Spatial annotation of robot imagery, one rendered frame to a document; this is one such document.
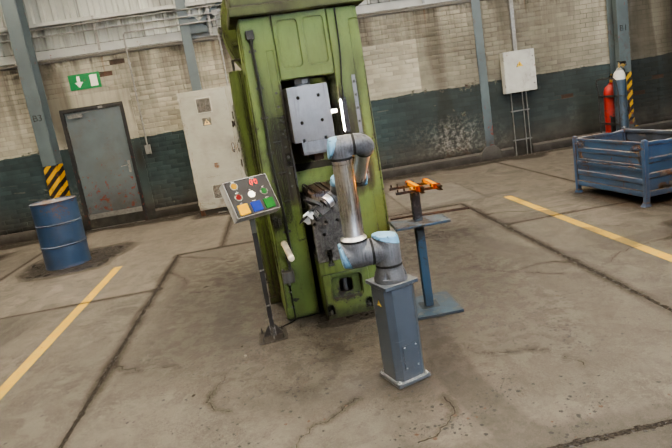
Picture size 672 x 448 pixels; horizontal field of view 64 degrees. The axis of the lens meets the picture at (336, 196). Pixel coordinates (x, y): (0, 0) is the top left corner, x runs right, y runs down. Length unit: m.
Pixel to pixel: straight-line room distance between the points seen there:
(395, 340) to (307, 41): 2.22
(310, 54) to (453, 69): 6.60
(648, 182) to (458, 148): 4.73
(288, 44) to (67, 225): 4.70
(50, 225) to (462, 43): 7.42
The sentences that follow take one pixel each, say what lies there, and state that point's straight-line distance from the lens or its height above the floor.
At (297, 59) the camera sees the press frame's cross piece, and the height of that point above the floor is 1.96.
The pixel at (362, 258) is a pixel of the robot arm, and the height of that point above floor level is 0.77.
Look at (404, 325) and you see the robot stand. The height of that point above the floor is 0.35.
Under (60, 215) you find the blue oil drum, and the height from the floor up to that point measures 0.70.
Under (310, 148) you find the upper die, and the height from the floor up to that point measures 1.31.
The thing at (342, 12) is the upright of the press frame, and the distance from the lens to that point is 4.21.
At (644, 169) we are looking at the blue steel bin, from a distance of 6.54.
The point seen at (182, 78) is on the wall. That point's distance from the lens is 10.05.
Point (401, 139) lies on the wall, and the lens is 10.24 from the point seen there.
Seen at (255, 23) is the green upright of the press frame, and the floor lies 2.25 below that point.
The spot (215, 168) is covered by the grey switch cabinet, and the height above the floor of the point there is 0.78.
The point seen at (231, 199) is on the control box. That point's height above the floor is 1.09.
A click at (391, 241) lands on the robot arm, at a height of 0.84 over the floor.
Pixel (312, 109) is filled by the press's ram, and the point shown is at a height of 1.59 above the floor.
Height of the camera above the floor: 1.66
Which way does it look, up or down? 10 degrees down
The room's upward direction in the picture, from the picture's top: 9 degrees counter-clockwise
